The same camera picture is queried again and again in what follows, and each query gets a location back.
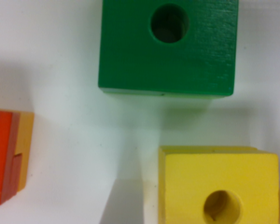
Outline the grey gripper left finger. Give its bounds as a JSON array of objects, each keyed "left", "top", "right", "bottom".
[{"left": 100, "top": 179, "right": 144, "bottom": 224}]

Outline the yellow square block with hole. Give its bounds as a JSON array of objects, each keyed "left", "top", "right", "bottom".
[{"left": 159, "top": 147, "right": 279, "bottom": 224}]

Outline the orange square block with hole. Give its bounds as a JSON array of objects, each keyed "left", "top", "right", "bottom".
[{"left": 0, "top": 110, "right": 35, "bottom": 204}]

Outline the green square block with hole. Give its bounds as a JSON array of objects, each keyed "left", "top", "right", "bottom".
[{"left": 98, "top": 0, "right": 239, "bottom": 97}]

